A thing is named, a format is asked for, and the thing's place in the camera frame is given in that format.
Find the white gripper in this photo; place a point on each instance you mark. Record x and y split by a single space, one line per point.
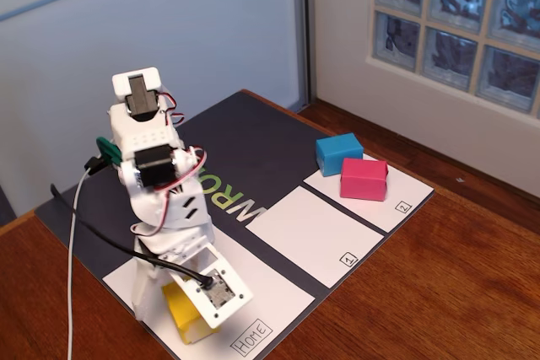
145 288

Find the yellow paper box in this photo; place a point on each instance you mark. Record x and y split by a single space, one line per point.
179 307

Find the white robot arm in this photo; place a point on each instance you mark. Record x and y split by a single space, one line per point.
143 136

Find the blue paper box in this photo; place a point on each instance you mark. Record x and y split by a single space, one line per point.
337 149

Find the pink paper box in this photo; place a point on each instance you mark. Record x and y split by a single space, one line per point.
363 178

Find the white paper sheet marked HOME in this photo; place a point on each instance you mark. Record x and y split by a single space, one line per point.
274 292

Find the green clamp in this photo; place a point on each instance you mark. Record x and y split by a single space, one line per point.
107 149

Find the white paper sheet marked 1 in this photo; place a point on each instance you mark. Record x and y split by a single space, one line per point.
308 233

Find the dark grey mat board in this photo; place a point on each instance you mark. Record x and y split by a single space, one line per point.
261 153

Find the white paper sheet marked 2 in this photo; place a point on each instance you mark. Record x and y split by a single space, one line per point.
371 212

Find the white wrist camera plate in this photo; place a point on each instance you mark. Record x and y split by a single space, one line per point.
238 290

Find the grey metal door frame strip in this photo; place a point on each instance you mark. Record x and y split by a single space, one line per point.
304 39

